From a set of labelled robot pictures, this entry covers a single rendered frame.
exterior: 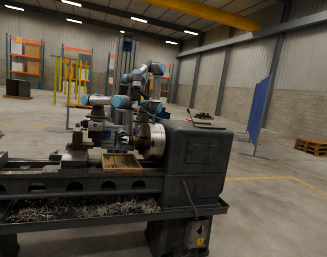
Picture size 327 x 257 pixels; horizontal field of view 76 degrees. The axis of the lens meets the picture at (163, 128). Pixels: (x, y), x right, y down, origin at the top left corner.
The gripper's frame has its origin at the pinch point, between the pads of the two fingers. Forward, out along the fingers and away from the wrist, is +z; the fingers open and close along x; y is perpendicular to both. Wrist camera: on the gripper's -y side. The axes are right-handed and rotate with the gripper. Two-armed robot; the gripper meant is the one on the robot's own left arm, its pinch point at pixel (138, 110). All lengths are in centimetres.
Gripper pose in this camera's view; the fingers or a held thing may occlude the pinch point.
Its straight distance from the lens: 177.9
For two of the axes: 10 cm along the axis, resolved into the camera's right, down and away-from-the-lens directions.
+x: 3.4, -1.0, -9.3
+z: -0.2, 9.9, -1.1
